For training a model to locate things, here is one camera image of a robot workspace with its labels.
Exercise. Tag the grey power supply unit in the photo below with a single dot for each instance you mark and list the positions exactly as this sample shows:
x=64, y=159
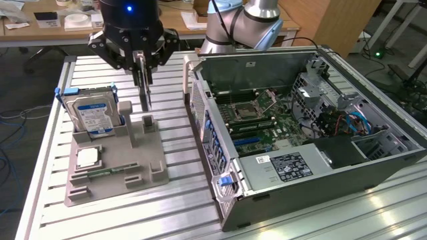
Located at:
x=260, y=175

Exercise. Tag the green motherboard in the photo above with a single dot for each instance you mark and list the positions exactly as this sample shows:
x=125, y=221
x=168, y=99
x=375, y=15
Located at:
x=283, y=130

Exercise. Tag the cardboard box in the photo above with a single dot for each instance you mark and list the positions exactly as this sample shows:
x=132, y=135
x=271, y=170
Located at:
x=200, y=7

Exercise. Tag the white square box with roll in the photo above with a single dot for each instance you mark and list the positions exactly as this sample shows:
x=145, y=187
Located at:
x=77, y=26

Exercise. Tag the CPU socket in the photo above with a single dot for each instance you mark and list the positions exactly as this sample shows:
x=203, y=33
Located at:
x=247, y=112

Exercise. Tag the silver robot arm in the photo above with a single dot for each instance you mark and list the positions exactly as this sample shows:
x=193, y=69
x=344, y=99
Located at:
x=220, y=30

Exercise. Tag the metal drive cage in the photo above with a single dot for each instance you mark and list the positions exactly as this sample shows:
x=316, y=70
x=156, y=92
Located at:
x=309, y=100

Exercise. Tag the metal disk bay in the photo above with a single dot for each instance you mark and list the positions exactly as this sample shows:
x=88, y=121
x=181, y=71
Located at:
x=383, y=147

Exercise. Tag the tape roll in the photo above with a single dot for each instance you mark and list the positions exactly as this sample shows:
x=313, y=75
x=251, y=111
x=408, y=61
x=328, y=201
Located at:
x=62, y=3

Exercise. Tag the silver CPU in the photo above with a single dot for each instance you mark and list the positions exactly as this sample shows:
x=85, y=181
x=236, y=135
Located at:
x=87, y=158

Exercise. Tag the clear plastic bags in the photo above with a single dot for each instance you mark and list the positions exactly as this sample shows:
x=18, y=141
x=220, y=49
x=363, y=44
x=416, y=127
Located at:
x=13, y=12

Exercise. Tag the black plastic shroud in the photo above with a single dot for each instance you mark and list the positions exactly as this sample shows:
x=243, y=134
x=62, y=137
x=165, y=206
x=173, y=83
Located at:
x=336, y=150

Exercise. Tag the thin locking lever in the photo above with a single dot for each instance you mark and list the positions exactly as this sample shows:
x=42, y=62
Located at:
x=231, y=95

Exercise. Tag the blue slot retainer clip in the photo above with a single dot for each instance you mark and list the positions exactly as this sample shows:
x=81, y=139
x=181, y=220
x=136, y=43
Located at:
x=216, y=148
x=208, y=125
x=213, y=136
x=220, y=158

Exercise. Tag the metal socket cover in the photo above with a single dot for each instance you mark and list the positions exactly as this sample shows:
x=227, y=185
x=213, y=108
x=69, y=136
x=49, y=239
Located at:
x=267, y=100

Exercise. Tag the blue expansion slot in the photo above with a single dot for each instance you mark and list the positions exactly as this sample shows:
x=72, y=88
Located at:
x=247, y=142

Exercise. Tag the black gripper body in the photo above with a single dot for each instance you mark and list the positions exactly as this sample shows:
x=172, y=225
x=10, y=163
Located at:
x=129, y=25

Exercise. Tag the plain white box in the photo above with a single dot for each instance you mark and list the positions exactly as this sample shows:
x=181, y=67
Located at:
x=95, y=21

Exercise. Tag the open dark PC case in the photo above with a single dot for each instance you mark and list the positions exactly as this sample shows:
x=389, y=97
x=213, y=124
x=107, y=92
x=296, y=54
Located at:
x=300, y=200

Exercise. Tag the white paper stack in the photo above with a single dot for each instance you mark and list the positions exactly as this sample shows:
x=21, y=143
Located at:
x=193, y=22

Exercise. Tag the white paper label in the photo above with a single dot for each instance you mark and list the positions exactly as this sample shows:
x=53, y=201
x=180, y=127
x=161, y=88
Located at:
x=16, y=25

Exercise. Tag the hard disk with blue carrier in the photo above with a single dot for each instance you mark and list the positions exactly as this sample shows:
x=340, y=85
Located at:
x=93, y=115

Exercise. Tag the blue case latch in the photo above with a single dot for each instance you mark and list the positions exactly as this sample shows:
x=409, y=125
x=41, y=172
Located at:
x=224, y=181

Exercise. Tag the white table frame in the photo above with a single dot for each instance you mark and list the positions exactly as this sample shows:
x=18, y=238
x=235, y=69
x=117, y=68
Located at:
x=403, y=23

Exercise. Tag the white box with black top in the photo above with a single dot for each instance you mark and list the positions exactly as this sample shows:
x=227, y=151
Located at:
x=49, y=23

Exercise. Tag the black stand base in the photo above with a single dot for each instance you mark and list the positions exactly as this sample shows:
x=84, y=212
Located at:
x=409, y=82

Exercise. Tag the wooden desk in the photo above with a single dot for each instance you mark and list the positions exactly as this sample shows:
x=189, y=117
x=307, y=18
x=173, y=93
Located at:
x=49, y=35

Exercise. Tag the black RAM slot white latches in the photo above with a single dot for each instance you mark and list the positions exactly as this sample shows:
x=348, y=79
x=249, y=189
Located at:
x=240, y=97
x=240, y=91

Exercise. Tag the grey parts rack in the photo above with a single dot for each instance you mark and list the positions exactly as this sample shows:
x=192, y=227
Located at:
x=133, y=155

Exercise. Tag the green RAM stick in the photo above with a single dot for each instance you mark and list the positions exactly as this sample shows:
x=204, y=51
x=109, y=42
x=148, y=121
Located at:
x=107, y=172
x=249, y=125

